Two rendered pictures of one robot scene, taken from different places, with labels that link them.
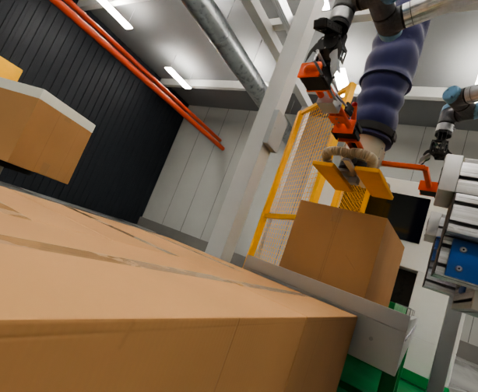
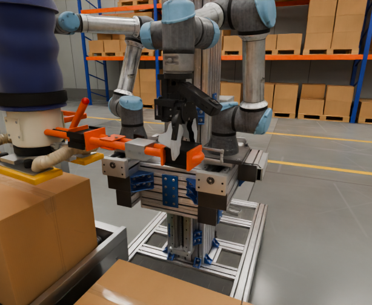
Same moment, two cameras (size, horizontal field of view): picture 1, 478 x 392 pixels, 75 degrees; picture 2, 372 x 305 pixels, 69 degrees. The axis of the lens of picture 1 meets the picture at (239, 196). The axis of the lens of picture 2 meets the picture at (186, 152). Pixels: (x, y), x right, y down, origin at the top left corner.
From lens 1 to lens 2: 1.42 m
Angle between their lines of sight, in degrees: 103
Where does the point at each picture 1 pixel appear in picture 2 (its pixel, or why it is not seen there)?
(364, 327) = (112, 257)
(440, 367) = not seen: hidden behind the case
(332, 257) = (64, 241)
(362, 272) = (89, 229)
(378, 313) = (115, 242)
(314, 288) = (77, 277)
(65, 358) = not seen: outside the picture
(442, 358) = not seen: hidden behind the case
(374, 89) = (43, 40)
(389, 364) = (126, 257)
